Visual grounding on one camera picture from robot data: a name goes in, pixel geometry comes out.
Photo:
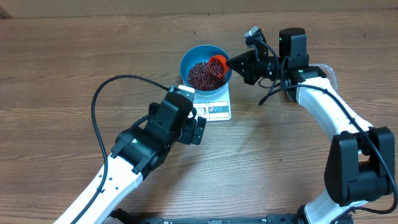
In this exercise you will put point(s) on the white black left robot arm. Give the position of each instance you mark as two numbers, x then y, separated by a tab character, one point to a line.
137	151

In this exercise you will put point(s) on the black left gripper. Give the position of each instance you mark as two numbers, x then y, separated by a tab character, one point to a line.
189	127

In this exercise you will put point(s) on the red beans in bowl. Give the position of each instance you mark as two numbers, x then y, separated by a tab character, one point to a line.
200	78

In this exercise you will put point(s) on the clear plastic food container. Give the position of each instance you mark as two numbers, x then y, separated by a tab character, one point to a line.
329	73

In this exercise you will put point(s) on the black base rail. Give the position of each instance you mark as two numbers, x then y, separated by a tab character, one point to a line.
121	216

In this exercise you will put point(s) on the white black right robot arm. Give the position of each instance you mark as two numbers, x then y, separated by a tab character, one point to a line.
361	162

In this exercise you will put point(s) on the red beans in scoop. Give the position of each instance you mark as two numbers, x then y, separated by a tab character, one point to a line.
217	68

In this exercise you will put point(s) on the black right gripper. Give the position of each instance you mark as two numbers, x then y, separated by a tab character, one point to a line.
253	61

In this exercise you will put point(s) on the white digital kitchen scale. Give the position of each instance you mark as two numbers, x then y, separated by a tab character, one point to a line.
213	105

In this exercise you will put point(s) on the red measuring scoop blue handle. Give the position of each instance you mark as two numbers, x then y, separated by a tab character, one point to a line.
223	60

